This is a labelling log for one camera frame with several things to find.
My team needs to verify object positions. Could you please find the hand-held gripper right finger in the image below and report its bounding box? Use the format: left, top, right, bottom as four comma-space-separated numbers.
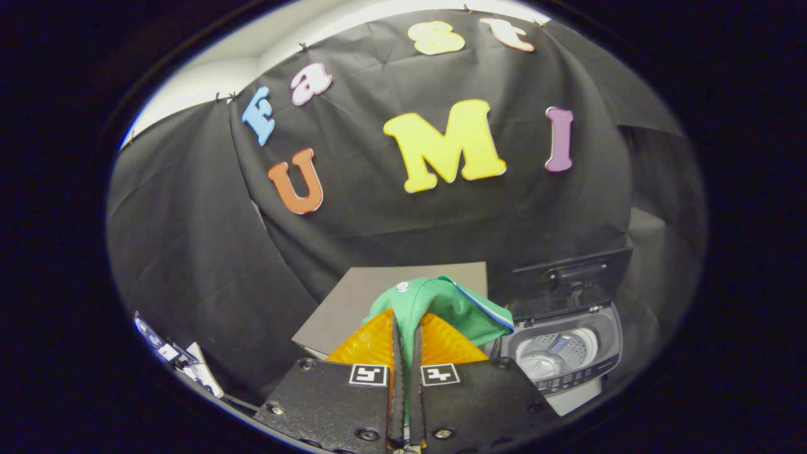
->
407, 312, 560, 451

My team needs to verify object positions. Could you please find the black washing machine lid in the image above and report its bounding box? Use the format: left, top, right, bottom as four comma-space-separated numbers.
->
508, 248, 633, 319

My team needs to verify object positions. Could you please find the dark grey washing machine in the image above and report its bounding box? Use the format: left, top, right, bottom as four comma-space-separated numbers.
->
498, 303, 625, 417

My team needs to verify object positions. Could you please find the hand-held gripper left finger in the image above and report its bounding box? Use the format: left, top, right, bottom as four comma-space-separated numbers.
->
252, 307, 405, 451

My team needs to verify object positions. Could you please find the black backdrop cloth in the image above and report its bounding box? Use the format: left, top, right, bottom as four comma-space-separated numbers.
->
106, 9, 707, 404

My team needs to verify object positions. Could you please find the green shirt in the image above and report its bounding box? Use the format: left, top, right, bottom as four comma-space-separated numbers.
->
363, 276, 514, 373

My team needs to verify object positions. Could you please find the grey cabinet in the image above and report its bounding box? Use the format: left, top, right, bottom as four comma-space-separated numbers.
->
291, 262, 489, 361

